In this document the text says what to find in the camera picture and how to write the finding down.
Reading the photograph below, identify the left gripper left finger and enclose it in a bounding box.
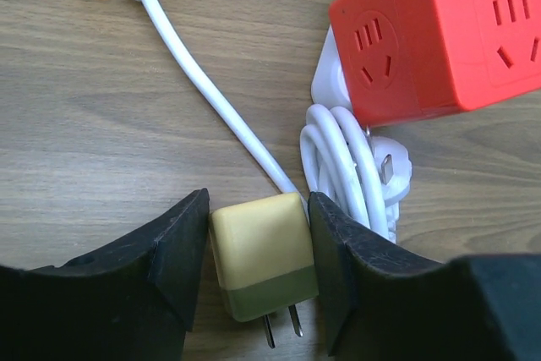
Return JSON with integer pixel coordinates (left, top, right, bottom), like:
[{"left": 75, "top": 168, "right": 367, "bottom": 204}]
[{"left": 1, "top": 189, "right": 210, "bottom": 360}]

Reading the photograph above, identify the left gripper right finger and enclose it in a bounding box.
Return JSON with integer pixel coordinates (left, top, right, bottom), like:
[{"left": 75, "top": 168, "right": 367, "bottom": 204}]
[{"left": 309, "top": 193, "right": 540, "bottom": 360}]

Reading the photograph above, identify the yellow plug adapter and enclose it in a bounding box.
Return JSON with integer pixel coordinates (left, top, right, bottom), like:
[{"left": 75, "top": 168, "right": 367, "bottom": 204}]
[{"left": 209, "top": 192, "right": 319, "bottom": 347}]

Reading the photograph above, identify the white triangular power strip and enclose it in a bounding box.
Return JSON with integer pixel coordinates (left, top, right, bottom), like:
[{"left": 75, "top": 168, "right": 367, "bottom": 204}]
[{"left": 311, "top": 27, "right": 352, "bottom": 111}]

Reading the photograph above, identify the red cube socket adapter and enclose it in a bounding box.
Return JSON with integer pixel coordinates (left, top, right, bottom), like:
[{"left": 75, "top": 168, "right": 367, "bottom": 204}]
[{"left": 329, "top": 0, "right": 540, "bottom": 127}]

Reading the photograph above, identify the white power strip cord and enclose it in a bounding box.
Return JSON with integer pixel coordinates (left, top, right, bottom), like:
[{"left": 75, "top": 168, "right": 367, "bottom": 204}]
[{"left": 120, "top": 0, "right": 414, "bottom": 246}]

